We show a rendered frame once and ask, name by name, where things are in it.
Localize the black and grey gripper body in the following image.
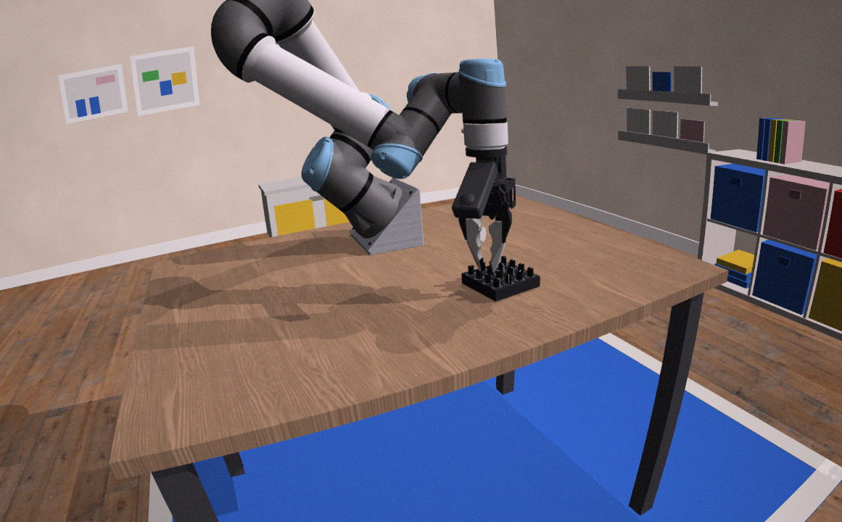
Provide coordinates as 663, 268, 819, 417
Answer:
466, 146, 516, 220

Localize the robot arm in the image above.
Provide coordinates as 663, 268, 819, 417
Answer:
211, 0, 508, 239

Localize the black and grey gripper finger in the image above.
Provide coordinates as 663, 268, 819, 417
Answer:
489, 202, 512, 273
458, 218, 486, 272

